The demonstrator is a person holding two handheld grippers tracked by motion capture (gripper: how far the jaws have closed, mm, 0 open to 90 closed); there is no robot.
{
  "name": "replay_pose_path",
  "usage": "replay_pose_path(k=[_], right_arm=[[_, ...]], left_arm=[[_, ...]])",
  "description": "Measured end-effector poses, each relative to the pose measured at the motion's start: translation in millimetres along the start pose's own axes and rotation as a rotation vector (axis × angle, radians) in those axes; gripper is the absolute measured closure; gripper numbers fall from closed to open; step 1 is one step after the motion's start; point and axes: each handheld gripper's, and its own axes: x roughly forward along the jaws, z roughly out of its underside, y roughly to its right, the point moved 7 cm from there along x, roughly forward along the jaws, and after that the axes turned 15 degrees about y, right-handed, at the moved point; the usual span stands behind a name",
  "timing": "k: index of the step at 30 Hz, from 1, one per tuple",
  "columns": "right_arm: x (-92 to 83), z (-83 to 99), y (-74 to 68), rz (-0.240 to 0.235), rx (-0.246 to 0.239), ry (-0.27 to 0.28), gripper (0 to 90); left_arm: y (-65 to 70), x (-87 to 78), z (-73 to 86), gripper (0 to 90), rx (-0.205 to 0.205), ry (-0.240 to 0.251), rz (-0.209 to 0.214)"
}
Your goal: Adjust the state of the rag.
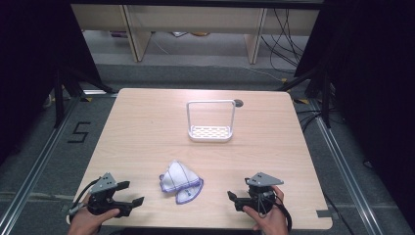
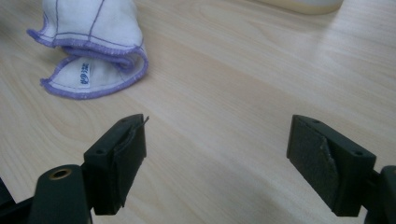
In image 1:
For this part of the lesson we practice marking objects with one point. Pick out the black curtain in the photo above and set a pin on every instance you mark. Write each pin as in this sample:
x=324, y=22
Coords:
x=29, y=65
x=375, y=81

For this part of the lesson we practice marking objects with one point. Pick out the white cloth with purple lines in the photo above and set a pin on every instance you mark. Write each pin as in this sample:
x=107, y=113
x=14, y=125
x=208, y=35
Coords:
x=179, y=179

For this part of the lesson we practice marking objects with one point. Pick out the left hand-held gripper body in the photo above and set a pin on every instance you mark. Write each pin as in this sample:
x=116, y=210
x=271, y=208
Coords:
x=103, y=184

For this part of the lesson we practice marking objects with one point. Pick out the grey table grommet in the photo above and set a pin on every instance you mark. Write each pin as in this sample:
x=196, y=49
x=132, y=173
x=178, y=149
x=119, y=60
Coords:
x=238, y=103

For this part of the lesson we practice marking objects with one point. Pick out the person's left hand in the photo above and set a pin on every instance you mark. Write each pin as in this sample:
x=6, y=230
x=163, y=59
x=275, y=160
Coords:
x=84, y=223

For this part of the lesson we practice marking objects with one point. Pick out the beige desk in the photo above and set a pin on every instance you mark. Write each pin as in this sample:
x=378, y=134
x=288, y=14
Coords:
x=195, y=18

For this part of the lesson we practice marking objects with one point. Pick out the metal floor rail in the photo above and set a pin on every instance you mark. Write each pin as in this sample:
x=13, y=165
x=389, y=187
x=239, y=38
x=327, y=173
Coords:
x=36, y=166
x=342, y=163

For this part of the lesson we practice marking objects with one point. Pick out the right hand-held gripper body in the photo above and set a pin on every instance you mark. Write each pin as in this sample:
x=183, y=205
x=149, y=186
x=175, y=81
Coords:
x=263, y=180

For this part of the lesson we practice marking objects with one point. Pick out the person's right hand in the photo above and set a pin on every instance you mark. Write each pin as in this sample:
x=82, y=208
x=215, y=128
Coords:
x=274, y=223

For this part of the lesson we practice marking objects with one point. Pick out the white hanging rack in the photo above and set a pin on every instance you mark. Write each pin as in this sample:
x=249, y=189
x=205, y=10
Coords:
x=210, y=133

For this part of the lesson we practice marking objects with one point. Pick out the black metal stand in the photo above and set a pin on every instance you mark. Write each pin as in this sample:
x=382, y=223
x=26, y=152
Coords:
x=325, y=98
x=59, y=98

